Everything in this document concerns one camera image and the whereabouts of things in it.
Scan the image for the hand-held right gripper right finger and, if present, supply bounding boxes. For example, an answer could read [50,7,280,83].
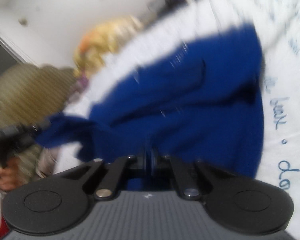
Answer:
[150,150,238,201]

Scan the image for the white script-printed bedspread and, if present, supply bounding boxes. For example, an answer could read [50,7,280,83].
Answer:
[52,0,300,240]

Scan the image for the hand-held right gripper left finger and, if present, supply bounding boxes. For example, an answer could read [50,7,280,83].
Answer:
[62,150,150,201]

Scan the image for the yellow quilt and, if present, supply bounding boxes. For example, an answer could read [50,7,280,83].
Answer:
[74,17,143,80]

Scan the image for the blue beaded sweater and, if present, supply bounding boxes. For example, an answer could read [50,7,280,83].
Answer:
[36,24,265,193]

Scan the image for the person's left hand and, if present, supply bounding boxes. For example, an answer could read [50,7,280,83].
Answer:
[0,158,18,196]

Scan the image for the purple floral sheet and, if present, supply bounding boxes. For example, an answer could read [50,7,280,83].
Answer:
[76,77,88,92]

